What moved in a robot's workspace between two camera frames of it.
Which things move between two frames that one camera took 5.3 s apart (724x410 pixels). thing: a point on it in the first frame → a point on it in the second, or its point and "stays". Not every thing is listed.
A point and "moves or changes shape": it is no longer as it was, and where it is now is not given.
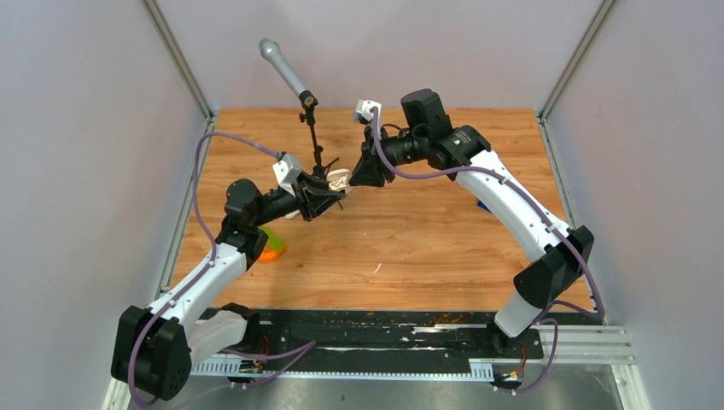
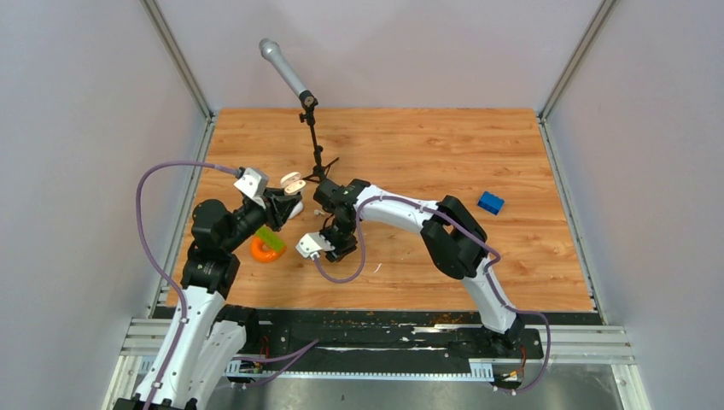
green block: (273, 241) stays
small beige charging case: (338, 179) moves or changes shape
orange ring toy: (270, 255) stays
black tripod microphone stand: (310, 102) stays
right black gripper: (370, 170) → (341, 249)
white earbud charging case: (292, 214) stays
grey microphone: (272, 53) stays
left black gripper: (314, 195) → (279, 206)
